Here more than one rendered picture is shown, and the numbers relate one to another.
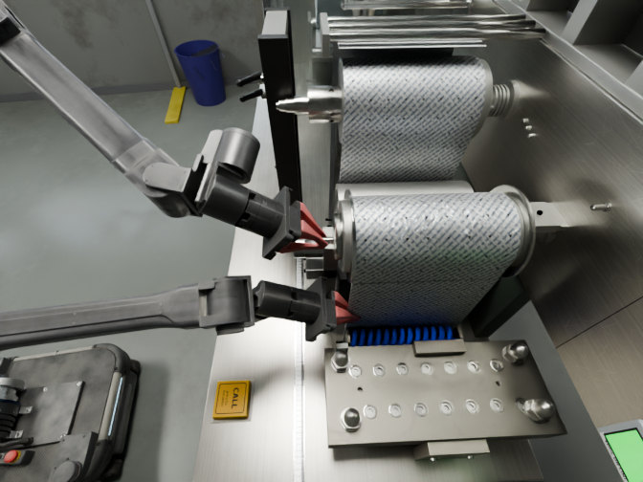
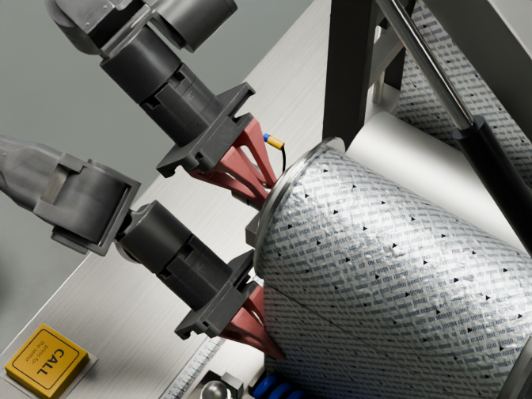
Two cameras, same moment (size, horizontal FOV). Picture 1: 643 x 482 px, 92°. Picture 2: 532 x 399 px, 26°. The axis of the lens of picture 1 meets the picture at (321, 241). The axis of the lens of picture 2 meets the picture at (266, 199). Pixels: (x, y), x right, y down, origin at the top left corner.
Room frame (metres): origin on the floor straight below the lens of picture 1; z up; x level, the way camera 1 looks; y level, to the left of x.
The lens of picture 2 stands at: (-0.16, -0.36, 2.14)
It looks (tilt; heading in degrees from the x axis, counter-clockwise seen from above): 57 degrees down; 37
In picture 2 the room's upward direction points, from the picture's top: straight up
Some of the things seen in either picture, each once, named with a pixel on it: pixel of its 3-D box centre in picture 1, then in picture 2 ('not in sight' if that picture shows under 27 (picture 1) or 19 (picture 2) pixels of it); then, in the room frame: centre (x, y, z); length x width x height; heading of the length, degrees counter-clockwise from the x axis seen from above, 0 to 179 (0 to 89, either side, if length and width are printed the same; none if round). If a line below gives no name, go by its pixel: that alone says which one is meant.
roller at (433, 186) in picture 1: (399, 211); (466, 223); (0.44, -0.16, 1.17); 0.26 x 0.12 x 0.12; 92
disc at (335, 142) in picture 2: (347, 235); (300, 208); (0.31, -0.04, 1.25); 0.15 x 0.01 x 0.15; 2
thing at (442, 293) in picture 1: (411, 306); (366, 387); (0.26, -0.17, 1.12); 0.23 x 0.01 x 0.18; 92
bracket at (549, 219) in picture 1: (541, 215); not in sight; (0.33, -0.34, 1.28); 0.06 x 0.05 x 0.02; 92
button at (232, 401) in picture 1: (232, 399); (47, 363); (0.14, 0.19, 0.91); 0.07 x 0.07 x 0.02; 2
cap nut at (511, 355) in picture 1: (518, 351); not in sight; (0.20, -0.37, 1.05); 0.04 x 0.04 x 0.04
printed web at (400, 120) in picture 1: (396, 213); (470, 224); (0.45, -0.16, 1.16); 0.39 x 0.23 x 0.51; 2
